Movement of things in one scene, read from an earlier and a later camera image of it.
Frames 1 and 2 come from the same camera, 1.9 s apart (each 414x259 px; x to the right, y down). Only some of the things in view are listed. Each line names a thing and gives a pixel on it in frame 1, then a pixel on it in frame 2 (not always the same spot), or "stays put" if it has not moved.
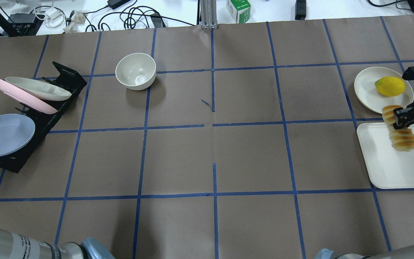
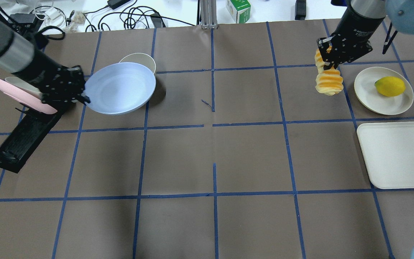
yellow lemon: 390,86 stays put
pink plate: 19,95 stays put
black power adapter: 300,9 stays put
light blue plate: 3,134 -> 119,88
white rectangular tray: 390,168 stays put
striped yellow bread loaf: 403,139 -> 329,81
